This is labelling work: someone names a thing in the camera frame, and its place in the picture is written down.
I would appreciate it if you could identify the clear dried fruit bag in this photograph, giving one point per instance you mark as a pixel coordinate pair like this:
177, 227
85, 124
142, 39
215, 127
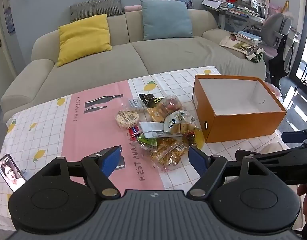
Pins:
171, 104

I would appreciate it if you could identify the black garment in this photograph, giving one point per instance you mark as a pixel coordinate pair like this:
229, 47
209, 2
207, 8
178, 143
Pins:
281, 62

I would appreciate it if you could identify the grey striped pillow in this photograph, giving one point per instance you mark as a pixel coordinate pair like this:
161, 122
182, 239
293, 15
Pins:
96, 7

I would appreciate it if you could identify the long white snack packet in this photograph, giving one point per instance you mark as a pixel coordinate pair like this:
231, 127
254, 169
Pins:
149, 127

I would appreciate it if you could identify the smartphone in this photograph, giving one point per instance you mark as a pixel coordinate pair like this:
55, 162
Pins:
11, 173

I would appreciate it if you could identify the yellow pillow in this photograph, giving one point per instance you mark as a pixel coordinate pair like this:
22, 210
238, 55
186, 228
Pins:
86, 37

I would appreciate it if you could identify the round rice cracker packet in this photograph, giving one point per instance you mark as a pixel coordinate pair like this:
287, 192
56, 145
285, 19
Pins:
126, 118

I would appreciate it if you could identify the red snack packet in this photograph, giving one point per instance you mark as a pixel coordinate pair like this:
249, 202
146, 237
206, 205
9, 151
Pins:
134, 132

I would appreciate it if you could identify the pink and white checked tablecloth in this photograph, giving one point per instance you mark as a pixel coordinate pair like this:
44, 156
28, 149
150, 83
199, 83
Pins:
93, 120

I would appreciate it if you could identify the green raisin packet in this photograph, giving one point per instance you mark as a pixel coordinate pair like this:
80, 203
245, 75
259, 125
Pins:
147, 141

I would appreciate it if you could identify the light blue pillow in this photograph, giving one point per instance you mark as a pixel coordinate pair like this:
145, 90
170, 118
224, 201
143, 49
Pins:
166, 20

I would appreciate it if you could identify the white desk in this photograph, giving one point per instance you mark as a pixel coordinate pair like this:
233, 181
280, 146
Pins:
233, 21

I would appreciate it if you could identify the pink cushion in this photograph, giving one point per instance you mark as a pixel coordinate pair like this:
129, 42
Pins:
132, 8

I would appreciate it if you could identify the grey office chair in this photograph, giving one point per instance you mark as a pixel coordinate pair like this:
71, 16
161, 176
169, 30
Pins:
278, 27

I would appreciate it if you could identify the stack of books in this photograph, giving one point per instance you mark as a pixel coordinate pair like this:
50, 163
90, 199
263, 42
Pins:
247, 37

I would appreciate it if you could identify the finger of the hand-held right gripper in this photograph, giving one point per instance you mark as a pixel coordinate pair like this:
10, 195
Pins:
293, 136
246, 153

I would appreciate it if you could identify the person's right hand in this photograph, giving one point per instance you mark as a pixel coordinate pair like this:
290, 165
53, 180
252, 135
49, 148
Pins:
304, 197

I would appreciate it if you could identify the orange yellow snack packet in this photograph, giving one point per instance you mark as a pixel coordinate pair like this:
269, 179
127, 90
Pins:
155, 115

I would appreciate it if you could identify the orange cardboard box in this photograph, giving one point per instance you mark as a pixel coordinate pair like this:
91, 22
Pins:
243, 127

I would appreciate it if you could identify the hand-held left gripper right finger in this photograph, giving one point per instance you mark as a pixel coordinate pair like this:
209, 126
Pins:
197, 159

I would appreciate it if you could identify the fried noodle snack packet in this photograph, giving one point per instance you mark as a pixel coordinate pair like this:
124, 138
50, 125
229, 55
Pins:
168, 152

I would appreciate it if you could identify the dark brown date packet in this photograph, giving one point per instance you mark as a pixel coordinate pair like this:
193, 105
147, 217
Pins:
189, 137

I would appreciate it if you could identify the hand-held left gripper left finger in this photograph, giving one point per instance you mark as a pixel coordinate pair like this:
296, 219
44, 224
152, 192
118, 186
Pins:
110, 160

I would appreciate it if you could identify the pink trash bin with bag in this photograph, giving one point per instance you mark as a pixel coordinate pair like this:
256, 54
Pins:
276, 90

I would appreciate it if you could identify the cluttered desk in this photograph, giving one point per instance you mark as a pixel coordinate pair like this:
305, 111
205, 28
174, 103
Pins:
231, 7

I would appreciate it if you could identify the clear packet with blue label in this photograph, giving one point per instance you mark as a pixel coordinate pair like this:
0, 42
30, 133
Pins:
134, 104

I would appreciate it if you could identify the black and yellow snack packet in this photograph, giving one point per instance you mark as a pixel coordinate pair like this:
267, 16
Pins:
149, 98

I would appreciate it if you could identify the white and blue chips bag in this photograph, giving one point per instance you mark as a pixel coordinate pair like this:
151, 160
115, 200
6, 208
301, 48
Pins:
177, 121

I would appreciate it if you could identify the printed tote bag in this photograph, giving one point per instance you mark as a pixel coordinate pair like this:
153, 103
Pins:
239, 46

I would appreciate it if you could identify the wall poster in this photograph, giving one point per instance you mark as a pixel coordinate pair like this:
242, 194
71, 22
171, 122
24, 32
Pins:
9, 17

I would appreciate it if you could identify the beige sofa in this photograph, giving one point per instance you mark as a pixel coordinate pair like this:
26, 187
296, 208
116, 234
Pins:
168, 55

